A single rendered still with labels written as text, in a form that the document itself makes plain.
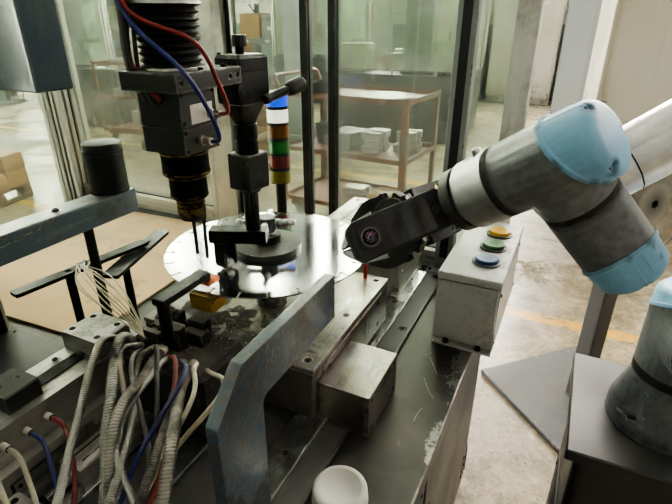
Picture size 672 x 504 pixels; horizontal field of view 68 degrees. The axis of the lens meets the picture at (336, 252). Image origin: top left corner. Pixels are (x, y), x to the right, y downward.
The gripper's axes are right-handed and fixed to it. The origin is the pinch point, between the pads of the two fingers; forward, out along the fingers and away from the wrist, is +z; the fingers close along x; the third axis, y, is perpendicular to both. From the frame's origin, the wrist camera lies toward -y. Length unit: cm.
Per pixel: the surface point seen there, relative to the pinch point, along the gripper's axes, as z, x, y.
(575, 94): 126, 58, 434
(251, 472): 0.5, -18.4, -23.7
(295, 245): 14.0, 4.0, 2.6
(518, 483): 51, -85, 73
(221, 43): 45, 60, 28
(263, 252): 15.1, 4.7, -2.8
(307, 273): 8.5, -1.0, -1.2
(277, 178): 33.5, 20.5, 19.1
